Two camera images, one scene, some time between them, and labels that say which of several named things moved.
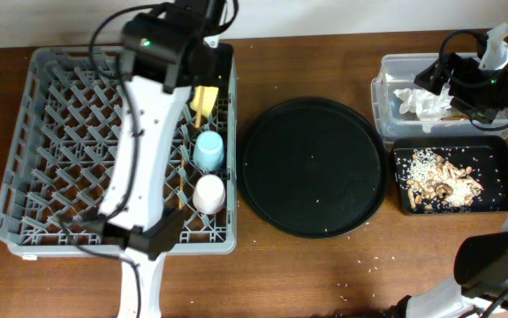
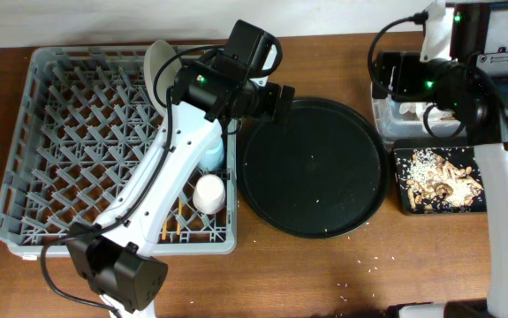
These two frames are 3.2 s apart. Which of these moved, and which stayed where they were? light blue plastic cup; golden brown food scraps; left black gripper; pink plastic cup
Moved: left black gripper
Stayed: pink plastic cup; light blue plastic cup; golden brown food scraps
